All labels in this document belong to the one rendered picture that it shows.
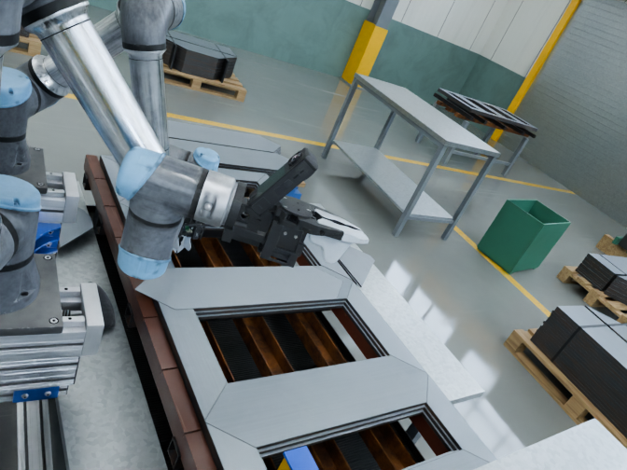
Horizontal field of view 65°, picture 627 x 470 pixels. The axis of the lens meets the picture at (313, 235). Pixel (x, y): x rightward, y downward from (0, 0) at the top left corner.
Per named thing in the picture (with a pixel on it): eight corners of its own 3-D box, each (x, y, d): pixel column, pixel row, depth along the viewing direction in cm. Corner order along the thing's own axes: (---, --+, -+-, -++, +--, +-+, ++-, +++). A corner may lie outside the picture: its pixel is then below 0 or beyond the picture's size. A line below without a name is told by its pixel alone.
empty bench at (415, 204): (319, 156, 541) (355, 72, 497) (369, 164, 580) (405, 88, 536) (394, 237, 438) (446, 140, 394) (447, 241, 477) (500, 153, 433)
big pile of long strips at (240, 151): (273, 147, 282) (276, 138, 280) (305, 184, 256) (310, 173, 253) (130, 125, 235) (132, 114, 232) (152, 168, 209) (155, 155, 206)
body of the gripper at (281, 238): (295, 248, 79) (222, 225, 77) (314, 200, 76) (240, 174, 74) (298, 269, 72) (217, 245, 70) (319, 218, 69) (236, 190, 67)
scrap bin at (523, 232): (501, 241, 532) (532, 196, 505) (536, 269, 505) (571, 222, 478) (471, 245, 491) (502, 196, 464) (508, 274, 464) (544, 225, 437)
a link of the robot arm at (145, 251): (175, 250, 84) (192, 196, 79) (160, 290, 74) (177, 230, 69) (129, 236, 82) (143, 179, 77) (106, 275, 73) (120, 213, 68)
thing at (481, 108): (408, 138, 758) (434, 85, 719) (477, 154, 851) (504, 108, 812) (440, 165, 701) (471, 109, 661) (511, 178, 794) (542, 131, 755)
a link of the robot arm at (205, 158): (195, 142, 143) (224, 152, 144) (186, 174, 148) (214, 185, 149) (189, 151, 136) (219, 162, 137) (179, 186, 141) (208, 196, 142)
